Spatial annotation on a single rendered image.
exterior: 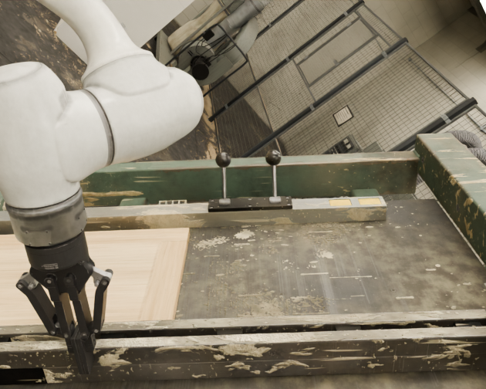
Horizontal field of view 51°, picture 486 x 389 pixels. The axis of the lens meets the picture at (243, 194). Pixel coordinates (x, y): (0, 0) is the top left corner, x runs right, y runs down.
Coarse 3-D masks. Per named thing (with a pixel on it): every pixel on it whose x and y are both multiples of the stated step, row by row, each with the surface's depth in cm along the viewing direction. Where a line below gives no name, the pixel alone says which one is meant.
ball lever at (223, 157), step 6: (216, 156) 120; (222, 156) 119; (228, 156) 120; (216, 162) 120; (222, 162) 119; (228, 162) 120; (222, 168) 120; (222, 174) 120; (222, 180) 120; (222, 186) 120; (222, 192) 120; (222, 198) 120; (228, 198) 120; (222, 204) 119; (228, 204) 119
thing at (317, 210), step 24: (0, 216) 122; (96, 216) 120; (120, 216) 119; (144, 216) 119; (168, 216) 119; (192, 216) 119; (216, 216) 119; (240, 216) 119; (264, 216) 119; (288, 216) 119; (312, 216) 119; (336, 216) 119; (360, 216) 119; (384, 216) 119
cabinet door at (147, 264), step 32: (0, 256) 110; (96, 256) 109; (128, 256) 108; (160, 256) 107; (0, 288) 100; (128, 288) 98; (160, 288) 97; (0, 320) 91; (32, 320) 91; (128, 320) 90
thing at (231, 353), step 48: (0, 336) 80; (48, 336) 80; (96, 336) 80; (144, 336) 80; (192, 336) 78; (240, 336) 77; (288, 336) 77; (336, 336) 76; (384, 336) 76; (432, 336) 75; (480, 336) 75; (0, 384) 80
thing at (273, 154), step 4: (268, 152) 120; (272, 152) 119; (276, 152) 119; (268, 156) 119; (272, 156) 119; (276, 156) 119; (280, 156) 120; (268, 160) 119; (272, 160) 119; (276, 160) 119; (280, 160) 120; (272, 164) 120; (276, 164) 120; (272, 168) 120; (272, 172) 120; (272, 176) 120; (272, 180) 120; (272, 184) 120; (276, 184) 120; (272, 188) 120; (276, 188) 120; (272, 192) 120; (276, 192) 120; (276, 196) 120; (272, 200) 119; (276, 200) 119; (280, 200) 119
